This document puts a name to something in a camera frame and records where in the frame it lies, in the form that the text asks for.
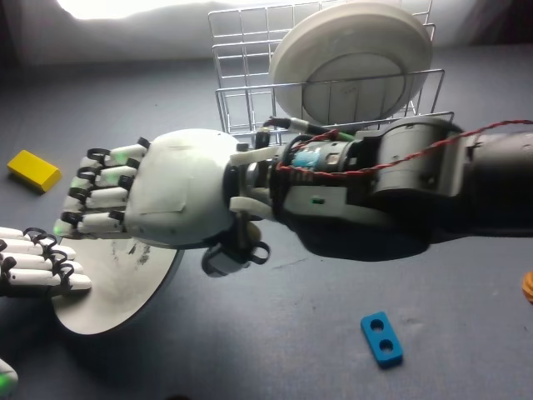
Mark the blue block with two holes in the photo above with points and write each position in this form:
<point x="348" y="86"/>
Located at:
<point x="393" y="356"/>

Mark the orange swirl toy pastry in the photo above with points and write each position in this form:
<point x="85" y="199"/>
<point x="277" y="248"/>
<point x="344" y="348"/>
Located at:
<point x="529" y="287"/>

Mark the yellow wooden block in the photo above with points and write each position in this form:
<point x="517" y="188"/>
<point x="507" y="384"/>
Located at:
<point x="33" y="171"/>

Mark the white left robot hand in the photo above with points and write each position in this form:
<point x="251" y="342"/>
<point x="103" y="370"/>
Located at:
<point x="25" y="258"/>

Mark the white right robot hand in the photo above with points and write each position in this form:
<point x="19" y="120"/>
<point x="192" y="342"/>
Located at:
<point x="179" y="187"/>

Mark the white plate with dark rim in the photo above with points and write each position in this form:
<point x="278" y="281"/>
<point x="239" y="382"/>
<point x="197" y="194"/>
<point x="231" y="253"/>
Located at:
<point x="116" y="291"/>
<point x="354" y="50"/>

